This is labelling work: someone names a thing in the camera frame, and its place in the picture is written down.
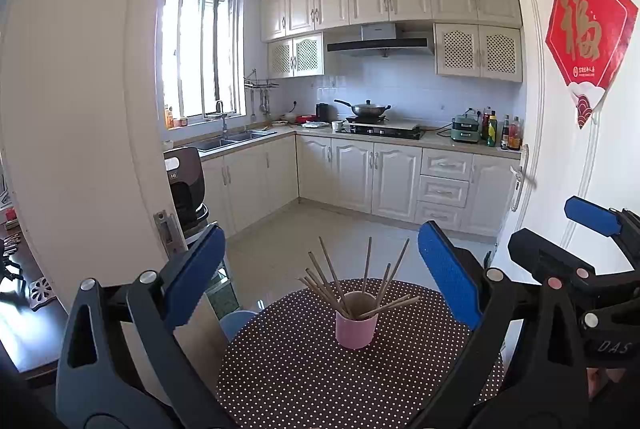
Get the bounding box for white base cabinets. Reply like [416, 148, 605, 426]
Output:
[200, 134, 521, 240]

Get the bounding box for steel wok with lid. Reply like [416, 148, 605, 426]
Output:
[334, 99, 392, 118]

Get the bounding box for wall-mounted wire rack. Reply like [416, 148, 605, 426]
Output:
[243, 69, 280, 90]

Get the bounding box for red diamond wall poster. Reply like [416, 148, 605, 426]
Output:
[545, 0, 640, 130]

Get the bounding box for black air fryer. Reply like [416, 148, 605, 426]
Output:
[164, 146, 208, 235]

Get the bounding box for steel double sink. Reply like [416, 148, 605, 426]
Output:
[190, 129, 277, 153]

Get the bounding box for chrome faucet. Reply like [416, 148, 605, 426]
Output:
[215, 100, 230, 140]

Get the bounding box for white ornate trivet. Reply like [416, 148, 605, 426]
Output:
[27, 276, 56, 311]

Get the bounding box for silver door handle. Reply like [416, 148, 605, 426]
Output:
[510, 144, 538, 212]

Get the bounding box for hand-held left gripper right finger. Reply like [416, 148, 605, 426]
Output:
[407, 221, 591, 429]

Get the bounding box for blue round stool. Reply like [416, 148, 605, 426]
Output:
[220, 310, 258, 342]

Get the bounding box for green electric cooker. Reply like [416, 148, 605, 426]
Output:
[450, 111, 482, 144]

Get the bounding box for pink cup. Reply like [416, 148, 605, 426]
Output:
[335, 291, 379, 351]

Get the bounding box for light wooden board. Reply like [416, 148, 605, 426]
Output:
[172, 291, 230, 390]

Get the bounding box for kitchen window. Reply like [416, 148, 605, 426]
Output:
[162, 0, 246, 124]

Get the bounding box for black gas stove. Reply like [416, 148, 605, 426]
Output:
[336, 118, 426, 140]

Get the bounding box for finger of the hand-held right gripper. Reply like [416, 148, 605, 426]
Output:
[564, 196, 640, 270]
[507, 228, 601, 300]

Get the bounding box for metal shelf rack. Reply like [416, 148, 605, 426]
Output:
[185, 209, 241, 320]

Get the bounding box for range hood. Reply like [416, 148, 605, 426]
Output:
[326, 23, 435, 58]

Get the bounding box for bunch of wooden chopsticks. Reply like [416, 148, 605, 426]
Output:
[298, 236, 421, 321]

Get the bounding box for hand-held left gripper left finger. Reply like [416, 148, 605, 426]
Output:
[55, 223, 236, 429]

